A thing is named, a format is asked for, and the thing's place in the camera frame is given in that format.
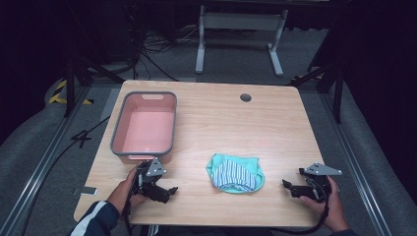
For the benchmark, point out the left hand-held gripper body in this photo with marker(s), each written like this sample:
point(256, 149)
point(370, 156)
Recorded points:
point(154, 170)

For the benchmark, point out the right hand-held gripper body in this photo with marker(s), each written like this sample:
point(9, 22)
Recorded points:
point(319, 180)

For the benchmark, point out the person's right hand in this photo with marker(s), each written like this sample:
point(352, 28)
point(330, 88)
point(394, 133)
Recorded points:
point(334, 206)

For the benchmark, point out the person's left hand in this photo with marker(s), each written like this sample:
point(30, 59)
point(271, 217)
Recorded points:
point(123, 193)

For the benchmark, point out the pink basin with grey rim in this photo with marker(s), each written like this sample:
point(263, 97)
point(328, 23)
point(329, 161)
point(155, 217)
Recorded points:
point(146, 128)

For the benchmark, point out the teal striped cloth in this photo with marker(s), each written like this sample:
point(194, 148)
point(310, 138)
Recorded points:
point(234, 173)

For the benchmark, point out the silver tape piece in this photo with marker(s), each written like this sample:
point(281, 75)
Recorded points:
point(85, 190)

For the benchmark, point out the black tripod stand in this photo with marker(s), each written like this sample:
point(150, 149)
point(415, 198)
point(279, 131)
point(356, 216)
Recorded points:
point(70, 88)
point(337, 91)

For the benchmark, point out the grey table grommet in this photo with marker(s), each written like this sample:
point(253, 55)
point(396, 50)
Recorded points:
point(246, 97)

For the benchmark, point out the yellow black floor tape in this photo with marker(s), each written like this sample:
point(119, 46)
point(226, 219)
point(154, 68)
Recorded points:
point(57, 96)

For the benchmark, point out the aluminium floor rail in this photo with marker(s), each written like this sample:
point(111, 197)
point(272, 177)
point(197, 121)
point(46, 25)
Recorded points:
point(36, 177)
point(354, 164)

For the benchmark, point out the grey metal desk frame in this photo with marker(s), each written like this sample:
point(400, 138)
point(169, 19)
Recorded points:
point(241, 23)

